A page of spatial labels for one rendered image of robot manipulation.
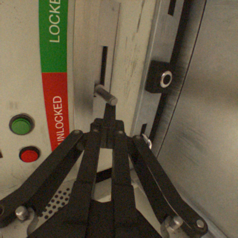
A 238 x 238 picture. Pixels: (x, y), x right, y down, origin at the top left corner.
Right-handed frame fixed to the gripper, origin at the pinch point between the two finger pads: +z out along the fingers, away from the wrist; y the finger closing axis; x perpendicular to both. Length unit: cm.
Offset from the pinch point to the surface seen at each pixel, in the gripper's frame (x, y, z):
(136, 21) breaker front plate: 13.9, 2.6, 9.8
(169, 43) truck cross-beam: 11.8, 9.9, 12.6
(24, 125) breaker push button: -2.1, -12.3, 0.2
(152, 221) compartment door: -33.8, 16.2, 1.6
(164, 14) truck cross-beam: 16.1, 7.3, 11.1
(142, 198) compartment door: -31.6, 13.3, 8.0
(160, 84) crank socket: 4.2, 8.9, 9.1
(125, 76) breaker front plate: 4.6, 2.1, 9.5
